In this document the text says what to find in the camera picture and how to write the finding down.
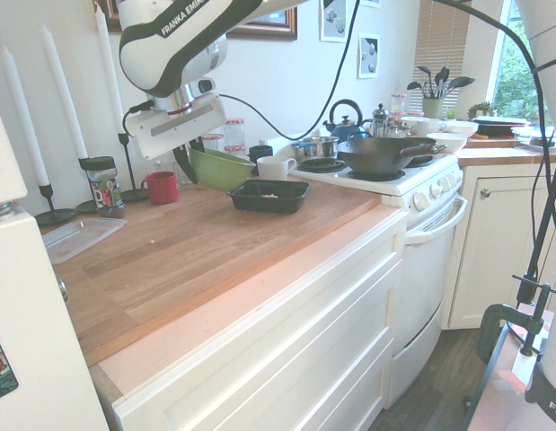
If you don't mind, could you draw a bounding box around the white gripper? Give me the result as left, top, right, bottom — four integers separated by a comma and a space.
125, 92, 227, 186

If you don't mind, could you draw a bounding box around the green ceramic bowl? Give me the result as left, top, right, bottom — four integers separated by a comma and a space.
187, 146, 257, 193

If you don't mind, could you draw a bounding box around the clear plastic storage box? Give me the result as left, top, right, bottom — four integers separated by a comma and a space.
513, 125, 556, 152

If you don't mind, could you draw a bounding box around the red mug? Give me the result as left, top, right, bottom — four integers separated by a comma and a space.
140, 171, 179, 206

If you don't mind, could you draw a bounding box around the large white mug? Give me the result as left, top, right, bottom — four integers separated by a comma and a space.
256, 156, 298, 181

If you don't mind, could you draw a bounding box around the black plastic food container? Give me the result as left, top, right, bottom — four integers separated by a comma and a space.
226, 179, 313, 215

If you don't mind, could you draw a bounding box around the spice jar black lid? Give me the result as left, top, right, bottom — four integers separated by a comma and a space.
85, 155, 126, 219

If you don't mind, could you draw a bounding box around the tall white taper candle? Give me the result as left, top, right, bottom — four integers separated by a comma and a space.
93, 3, 127, 135

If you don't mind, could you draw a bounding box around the steel saucepan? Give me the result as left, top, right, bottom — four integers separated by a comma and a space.
290, 136, 340, 160

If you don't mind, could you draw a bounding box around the black coil burner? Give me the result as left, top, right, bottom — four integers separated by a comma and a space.
297, 159, 349, 174

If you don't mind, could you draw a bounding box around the medium white taper candle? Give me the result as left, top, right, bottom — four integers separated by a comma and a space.
40, 24, 89, 159

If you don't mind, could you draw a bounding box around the clear plastic container lid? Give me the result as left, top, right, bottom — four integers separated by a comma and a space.
41, 216, 128, 266

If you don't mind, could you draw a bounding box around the short white taper candle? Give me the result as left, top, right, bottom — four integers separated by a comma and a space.
2, 43, 50, 188

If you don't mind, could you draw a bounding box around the black wok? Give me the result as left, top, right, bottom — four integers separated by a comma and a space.
336, 136, 448, 177

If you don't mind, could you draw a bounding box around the glass french press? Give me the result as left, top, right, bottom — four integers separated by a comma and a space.
371, 103, 391, 138

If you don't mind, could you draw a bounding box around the white refrigerator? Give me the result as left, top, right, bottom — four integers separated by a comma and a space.
0, 89, 110, 431

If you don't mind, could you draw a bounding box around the white drawer cabinet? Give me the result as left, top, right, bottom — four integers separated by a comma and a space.
110, 210, 407, 431

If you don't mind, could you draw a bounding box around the small white mug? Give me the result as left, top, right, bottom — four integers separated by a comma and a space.
414, 118, 448, 138

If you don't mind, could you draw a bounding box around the pale green utensil crock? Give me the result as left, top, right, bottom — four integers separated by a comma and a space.
421, 97, 444, 119

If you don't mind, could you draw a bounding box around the white ceramic bowl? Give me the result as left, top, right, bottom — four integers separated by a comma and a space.
438, 119, 480, 138
425, 132, 468, 154

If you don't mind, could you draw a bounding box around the white electric stove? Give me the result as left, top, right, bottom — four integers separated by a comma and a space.
288, 150, 470, 409

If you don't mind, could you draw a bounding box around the wooden window blind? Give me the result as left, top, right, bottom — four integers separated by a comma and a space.
414, 0, 472, 93

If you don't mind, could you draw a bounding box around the small green potted plant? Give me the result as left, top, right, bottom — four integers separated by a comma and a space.
466, 101, 494, 120

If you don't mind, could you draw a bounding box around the white door cabinet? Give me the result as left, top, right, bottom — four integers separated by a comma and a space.
447, 163, 556, 331

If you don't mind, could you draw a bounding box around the green C-clamp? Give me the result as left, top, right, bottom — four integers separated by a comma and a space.
477, 303, 546, 367

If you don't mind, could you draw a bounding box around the black bar clamp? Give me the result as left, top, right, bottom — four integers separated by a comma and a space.
513, 273, 552, 358

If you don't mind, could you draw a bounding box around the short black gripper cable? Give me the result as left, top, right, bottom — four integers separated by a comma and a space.
121, 101, 153, 134

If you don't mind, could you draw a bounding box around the long black camera cable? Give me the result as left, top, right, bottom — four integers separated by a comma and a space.
216, 0, 552, 306

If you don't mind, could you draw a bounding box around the framed picture brown frame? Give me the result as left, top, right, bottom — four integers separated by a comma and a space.
104, 0, 299, 42

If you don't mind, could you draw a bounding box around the blue kettle black handle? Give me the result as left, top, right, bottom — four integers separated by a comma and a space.
322, 99, 373, 141

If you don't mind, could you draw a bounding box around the grey wall art print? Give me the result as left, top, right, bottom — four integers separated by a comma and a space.
320, 0, 349, 44
357, 32, 381, 81

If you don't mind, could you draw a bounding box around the black camera stand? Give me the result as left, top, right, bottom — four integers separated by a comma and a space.
517, 152, 556, 302

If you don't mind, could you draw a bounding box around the wooden robot mount board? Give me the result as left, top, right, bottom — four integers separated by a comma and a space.
465, 304, 556, 431

